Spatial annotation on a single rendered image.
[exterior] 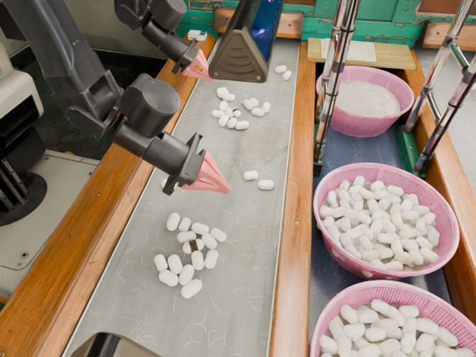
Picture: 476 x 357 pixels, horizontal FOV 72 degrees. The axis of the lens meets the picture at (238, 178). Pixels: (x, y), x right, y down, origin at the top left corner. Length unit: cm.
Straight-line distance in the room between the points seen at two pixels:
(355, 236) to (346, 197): 9
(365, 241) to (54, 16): 60
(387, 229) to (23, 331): 64
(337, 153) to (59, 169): 115
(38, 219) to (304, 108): 104
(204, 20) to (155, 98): 87
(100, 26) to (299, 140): 220
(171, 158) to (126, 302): 25
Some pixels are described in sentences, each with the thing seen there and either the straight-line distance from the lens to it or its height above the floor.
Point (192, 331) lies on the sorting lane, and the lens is 57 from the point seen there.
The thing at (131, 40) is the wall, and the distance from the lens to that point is 270.
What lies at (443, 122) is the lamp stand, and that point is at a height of 86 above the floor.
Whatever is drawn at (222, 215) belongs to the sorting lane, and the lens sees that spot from 67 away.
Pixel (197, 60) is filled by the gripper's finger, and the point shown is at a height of 87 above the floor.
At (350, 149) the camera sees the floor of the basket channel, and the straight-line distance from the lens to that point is 96.
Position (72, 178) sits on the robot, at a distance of 153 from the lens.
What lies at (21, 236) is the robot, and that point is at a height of 28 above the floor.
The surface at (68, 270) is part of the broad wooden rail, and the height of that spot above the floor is 77.
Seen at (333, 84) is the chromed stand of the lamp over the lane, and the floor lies 92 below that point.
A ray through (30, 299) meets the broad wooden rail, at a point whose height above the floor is 76.
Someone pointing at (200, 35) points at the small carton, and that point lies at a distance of 125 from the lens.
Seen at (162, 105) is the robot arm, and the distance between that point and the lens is 46.
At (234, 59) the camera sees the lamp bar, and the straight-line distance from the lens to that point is 45.
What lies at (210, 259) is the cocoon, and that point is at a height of 76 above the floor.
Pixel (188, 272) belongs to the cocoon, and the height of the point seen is 76.
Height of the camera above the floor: 128
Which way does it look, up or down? 47 degrees down
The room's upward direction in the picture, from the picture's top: straight up
